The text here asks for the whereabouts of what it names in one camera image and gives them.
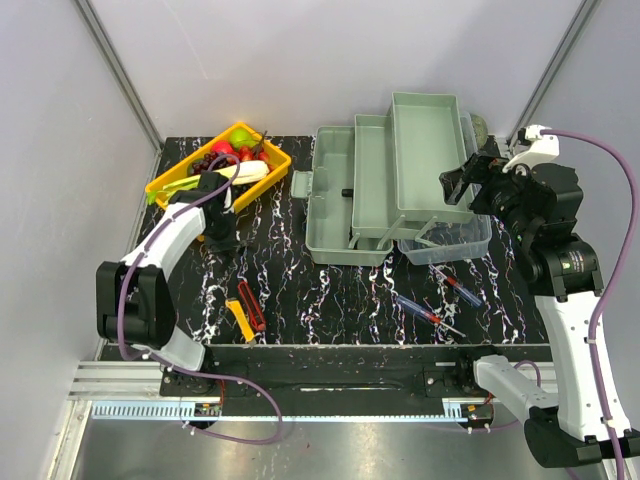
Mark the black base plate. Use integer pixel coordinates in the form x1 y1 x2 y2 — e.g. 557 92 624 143
159 362 515 401

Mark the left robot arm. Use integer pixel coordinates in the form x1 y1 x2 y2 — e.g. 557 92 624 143
96 172 238 395

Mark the red utility knife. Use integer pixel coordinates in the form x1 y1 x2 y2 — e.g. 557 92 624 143
237 281 267 333

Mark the celery stalk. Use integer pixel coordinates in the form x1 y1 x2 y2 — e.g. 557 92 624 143
146 160 270 205

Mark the yellow utility knife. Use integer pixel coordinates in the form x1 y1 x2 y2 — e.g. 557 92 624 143
225 299 256 345

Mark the clear green tool box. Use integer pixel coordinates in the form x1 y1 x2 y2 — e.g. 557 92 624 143
291 92 492 267

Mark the green apple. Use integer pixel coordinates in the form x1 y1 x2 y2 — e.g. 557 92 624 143
228 128 256 150

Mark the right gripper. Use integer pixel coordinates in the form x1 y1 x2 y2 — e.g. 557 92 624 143
439 150 535 242

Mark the blue red screwdriver lower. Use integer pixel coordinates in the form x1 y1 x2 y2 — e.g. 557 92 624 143
397 295 465 337

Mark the purple grape bunch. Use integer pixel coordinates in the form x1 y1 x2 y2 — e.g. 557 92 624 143
188 152 230 175

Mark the blue red screwdriver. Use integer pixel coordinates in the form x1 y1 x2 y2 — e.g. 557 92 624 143
397 295 465 337
430 266 484 309

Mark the yellow plastic bin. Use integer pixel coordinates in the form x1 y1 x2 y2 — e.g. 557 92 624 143
145 122 292 212

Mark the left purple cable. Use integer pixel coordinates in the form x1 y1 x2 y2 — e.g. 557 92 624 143
118 153 284 446

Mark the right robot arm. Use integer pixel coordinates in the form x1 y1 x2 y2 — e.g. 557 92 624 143
439 125 639 478

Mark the red apple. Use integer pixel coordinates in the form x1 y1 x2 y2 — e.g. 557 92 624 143
210 140 235 155

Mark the green melon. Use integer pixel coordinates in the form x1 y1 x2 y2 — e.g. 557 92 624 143
470 114 489 150

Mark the aluminium frame rail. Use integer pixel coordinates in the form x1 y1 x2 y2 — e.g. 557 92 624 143
67 362 614 421

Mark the blue red screwdriver upper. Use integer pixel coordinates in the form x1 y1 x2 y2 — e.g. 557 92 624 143
430 266 484 309

